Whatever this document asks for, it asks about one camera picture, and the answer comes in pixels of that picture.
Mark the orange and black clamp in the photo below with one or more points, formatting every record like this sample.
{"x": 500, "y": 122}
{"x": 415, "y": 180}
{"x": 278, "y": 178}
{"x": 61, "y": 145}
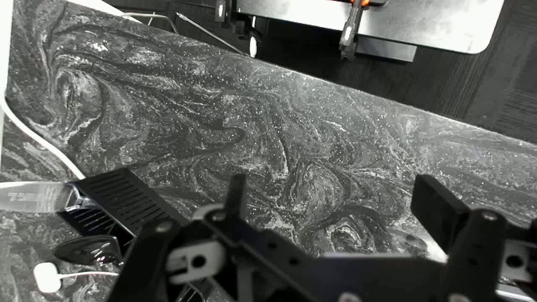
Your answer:
{"x": 350, "y": 33}

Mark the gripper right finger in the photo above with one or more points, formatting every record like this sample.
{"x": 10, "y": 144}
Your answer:
{"x": 476, "y": 251}

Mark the black and silver slotted appliance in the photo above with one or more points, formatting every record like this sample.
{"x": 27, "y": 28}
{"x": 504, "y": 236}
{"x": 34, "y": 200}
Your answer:
{"x": 121, "y": 201}

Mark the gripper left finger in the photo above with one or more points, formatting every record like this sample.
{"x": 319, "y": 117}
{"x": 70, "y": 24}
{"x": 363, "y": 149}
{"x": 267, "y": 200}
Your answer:
{"x": 256, "y": 247}

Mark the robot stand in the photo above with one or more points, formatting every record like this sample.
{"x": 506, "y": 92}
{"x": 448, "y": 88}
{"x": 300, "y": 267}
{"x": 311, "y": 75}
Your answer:
{"x": 440, "y": 23}

